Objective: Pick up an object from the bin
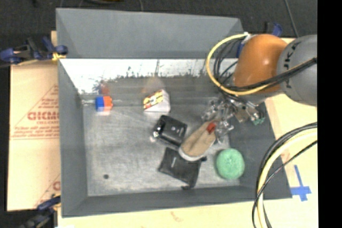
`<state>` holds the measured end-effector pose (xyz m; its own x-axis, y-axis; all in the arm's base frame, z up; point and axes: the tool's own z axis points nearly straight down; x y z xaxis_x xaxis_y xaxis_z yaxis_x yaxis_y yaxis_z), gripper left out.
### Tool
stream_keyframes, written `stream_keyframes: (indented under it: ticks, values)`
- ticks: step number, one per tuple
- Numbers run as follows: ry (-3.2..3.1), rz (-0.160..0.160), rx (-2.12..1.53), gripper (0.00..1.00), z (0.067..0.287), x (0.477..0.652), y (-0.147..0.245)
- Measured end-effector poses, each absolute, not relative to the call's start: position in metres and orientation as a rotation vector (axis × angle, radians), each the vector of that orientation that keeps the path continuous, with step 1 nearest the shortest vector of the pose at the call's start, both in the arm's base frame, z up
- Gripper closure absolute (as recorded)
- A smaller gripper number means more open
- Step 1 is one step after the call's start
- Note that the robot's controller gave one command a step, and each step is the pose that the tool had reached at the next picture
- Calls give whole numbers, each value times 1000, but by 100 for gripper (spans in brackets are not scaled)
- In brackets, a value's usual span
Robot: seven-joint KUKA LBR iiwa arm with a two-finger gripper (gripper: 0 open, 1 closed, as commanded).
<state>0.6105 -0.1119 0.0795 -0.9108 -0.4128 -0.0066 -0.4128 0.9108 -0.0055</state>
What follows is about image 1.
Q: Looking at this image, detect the black boxy device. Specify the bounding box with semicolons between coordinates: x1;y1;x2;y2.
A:
152;114;188;148

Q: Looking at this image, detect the green round sponge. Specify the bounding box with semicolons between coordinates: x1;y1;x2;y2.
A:
215;148;246;180

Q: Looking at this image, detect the blue and orange toy block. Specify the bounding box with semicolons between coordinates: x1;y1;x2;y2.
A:
95;95;114;116

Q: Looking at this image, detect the brown cardboard board red print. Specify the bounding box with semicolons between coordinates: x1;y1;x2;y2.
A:
6;30;63;212

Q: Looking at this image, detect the white box yellow red print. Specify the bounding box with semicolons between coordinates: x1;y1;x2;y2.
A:
142;89;172;113

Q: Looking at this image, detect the grey metal bin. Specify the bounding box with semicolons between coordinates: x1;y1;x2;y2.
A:
55;7;292;217

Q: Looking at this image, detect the tan slipper with red tag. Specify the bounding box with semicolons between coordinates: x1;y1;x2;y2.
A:
178;120;217;162

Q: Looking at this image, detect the black flat pouch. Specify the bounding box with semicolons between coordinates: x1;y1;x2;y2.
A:
157;146;203;190

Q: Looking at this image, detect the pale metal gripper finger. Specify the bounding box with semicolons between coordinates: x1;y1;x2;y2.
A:
215;114;236;143
200;100;230;121

